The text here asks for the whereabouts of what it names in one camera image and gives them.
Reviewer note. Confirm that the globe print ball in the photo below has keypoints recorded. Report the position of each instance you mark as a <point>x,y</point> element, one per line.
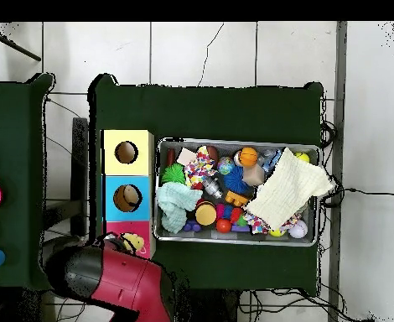
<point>225,165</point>

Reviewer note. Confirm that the plain wooden cube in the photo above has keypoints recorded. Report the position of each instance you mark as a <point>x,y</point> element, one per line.
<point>187,156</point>

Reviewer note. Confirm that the white baseball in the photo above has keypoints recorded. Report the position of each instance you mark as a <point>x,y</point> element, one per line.
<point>297,229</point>

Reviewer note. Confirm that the yellow plush toy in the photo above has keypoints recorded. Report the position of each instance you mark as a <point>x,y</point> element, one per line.
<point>134,241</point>

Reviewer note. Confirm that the dark green tablecloth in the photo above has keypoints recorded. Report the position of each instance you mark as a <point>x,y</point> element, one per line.
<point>200,114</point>
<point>19,201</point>

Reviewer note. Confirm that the green spiky ball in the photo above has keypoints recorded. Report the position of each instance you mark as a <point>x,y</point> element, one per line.
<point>172,173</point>

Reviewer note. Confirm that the blue spiky ball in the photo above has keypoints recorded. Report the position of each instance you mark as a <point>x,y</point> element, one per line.
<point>234,179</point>

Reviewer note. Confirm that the black stand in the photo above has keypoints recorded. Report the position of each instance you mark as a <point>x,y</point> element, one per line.
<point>80,167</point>

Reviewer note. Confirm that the orange basketball toy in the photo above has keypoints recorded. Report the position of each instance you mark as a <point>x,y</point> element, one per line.
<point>248,157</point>

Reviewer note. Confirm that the striped wooden burger toy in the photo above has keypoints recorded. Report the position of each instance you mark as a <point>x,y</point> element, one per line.
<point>206,213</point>

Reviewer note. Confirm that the cream waffle cloth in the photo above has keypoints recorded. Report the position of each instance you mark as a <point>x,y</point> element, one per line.
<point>287,191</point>

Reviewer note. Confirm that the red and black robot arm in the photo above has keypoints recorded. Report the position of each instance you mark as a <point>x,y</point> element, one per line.
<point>126,281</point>

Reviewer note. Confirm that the wooden three-hole box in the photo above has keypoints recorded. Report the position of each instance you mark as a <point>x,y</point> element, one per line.
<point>143,198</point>

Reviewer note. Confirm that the black tripod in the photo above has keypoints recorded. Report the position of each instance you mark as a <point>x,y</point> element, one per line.
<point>19,48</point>

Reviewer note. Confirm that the mint green waffle cloth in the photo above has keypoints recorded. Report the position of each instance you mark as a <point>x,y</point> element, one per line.
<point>175,201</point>

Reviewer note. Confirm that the colourful patterned cloth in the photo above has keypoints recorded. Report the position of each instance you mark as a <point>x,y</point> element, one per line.
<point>198,167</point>

